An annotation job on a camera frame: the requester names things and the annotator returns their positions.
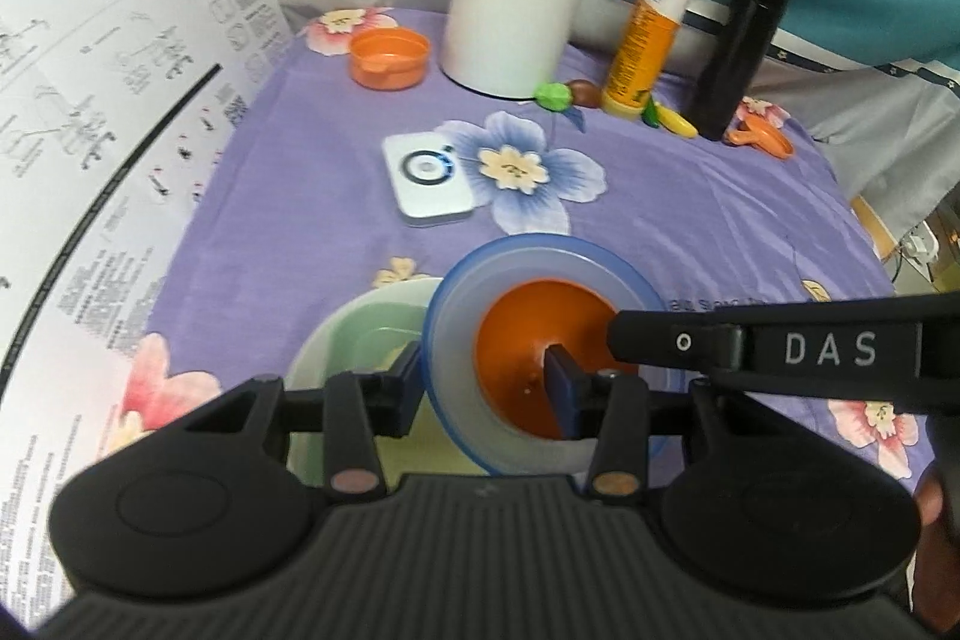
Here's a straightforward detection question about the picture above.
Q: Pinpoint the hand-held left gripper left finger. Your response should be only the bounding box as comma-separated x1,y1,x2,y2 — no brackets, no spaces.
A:
184,340,425,498

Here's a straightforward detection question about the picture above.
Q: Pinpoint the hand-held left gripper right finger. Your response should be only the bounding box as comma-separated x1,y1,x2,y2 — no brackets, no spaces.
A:
544,344,702,502

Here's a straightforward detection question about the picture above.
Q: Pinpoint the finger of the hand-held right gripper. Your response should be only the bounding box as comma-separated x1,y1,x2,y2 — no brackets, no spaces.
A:
606,304,751,377

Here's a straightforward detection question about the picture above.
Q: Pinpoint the green square plate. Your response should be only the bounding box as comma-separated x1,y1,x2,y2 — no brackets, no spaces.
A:
326,302,436,453

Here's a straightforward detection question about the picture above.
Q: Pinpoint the clear plastic bowl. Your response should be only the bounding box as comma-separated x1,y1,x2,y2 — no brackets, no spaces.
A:
433,246,655,470

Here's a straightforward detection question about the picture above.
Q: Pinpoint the small orange bowl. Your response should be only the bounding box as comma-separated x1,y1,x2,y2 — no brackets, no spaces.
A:
476,280,640,442

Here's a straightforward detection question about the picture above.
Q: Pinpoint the white round plate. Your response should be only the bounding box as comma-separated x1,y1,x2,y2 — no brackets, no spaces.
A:
285,276,451,491

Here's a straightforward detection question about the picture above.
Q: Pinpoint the blue plastic bowl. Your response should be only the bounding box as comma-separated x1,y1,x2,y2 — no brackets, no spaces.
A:
422,233,667,477

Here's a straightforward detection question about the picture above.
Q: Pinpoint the person's right hand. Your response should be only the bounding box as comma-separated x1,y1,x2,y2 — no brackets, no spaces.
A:
911,452,960,633

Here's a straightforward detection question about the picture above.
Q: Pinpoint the purple floral tablecloth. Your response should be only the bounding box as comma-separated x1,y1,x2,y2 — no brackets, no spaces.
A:
97,2,938,487

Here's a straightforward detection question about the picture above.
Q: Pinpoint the white power adapter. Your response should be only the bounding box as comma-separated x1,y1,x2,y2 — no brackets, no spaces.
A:
900,231,943,263

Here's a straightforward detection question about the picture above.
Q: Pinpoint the white square device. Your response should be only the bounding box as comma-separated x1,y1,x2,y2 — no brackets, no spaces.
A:
382,128,476,227

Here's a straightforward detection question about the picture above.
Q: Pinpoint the yellow toy banana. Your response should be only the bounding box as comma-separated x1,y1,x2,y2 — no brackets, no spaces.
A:
643,101,698,139

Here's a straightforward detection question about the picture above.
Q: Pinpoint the green toy vegetable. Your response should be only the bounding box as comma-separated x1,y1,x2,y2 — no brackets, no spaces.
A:
534,82,575,112

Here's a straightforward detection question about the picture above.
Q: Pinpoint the black cylindrical bottle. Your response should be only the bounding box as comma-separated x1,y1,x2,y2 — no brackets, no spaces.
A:
686,0,793,141

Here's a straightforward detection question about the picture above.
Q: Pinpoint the yellow orange bottle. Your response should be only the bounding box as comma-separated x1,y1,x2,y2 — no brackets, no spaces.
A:
600,0,703,121

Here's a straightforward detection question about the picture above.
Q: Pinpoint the orange bowl with spout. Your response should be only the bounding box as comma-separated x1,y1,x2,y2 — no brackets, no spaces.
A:
349,26,433,92

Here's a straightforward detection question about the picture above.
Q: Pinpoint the large printed paper sheet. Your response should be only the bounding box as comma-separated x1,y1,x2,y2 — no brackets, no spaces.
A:
0,0,295,633

